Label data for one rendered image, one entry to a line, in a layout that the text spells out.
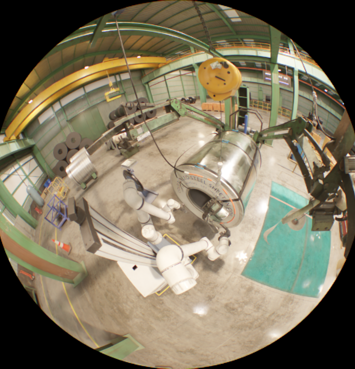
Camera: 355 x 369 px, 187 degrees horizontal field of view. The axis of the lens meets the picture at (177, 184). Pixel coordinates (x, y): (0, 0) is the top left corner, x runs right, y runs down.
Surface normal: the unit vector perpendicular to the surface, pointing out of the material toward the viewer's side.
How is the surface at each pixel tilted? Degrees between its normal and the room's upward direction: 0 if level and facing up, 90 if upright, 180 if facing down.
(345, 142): 90
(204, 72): 90
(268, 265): 0
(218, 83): 90
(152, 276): 0
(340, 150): 90
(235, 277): 0
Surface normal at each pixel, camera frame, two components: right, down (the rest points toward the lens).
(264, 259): -0.19, -0.68
